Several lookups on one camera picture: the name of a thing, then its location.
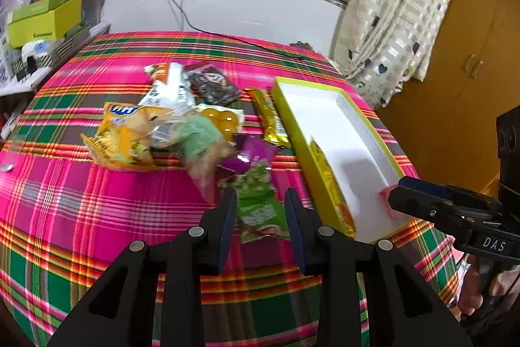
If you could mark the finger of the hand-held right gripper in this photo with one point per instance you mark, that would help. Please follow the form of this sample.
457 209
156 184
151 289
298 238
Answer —
436 190
422 208

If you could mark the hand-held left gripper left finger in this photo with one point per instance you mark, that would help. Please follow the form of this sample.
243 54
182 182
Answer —
228 225

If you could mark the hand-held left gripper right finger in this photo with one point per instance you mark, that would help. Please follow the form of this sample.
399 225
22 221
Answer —
293 225

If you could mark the small pink snack packet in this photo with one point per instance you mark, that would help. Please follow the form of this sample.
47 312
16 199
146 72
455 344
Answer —
388 200

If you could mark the purple snack packet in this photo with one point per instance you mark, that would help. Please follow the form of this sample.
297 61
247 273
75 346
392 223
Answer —
254 150

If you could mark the yellow-green cardboard box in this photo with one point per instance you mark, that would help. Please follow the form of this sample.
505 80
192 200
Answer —
357 152

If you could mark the clear yellow jelly packet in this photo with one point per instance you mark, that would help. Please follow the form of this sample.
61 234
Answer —
225 119

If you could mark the yellow chips packet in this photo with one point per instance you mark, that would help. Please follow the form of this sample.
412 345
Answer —
122 135

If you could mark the person's right hand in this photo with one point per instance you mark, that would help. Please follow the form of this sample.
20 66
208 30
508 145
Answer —
471 286

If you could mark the gold orange snack packet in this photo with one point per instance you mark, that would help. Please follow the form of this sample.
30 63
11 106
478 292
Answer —
331 184

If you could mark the pale green snack packet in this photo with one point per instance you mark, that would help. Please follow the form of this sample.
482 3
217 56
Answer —
201 139

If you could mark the pink green plaid tablecloth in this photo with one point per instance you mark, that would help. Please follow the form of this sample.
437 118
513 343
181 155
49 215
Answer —
122 208

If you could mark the gold snack bar packet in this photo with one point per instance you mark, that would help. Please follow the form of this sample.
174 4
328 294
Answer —
270 115

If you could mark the dark snack packet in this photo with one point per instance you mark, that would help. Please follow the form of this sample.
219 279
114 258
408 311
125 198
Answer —
215 85

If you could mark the white orange snack packet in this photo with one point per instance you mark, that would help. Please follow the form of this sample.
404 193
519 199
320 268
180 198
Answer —
168 87

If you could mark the wooden cabinet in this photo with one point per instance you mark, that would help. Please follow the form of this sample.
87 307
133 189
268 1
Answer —
467 26

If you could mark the patterned white curtain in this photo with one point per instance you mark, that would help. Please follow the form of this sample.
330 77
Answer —
394 5

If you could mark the small silver wrapper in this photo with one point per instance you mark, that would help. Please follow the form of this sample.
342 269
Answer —
6 167

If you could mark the grey basket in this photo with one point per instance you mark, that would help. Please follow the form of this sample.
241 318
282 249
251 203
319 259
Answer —
67 44

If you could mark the white shelf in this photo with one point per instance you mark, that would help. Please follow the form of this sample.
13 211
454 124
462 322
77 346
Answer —
24 80

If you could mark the white blue packet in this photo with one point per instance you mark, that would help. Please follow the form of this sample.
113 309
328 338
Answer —
35 52

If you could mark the lime green storage box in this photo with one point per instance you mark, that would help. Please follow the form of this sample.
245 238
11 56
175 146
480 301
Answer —
40 21

